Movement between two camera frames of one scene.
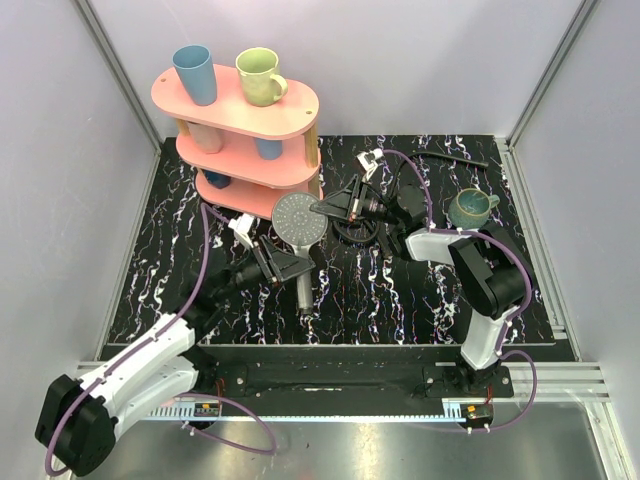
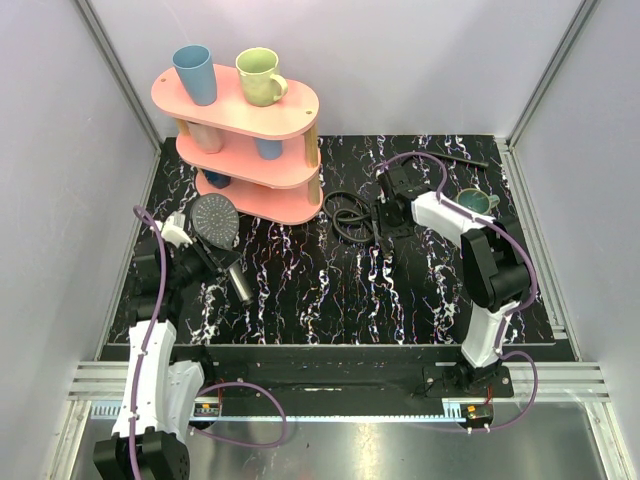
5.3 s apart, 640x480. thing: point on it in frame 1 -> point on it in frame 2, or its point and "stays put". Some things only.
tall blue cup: x=196 y=67 stays put
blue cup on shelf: x=269 y=149 stays put
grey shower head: x=299 y=227 -> x=215 y=222
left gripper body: x=267 y=262 -> x=209 y=255
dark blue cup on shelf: x=220 y=181 stays put
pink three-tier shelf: x=246 y=157 stays put
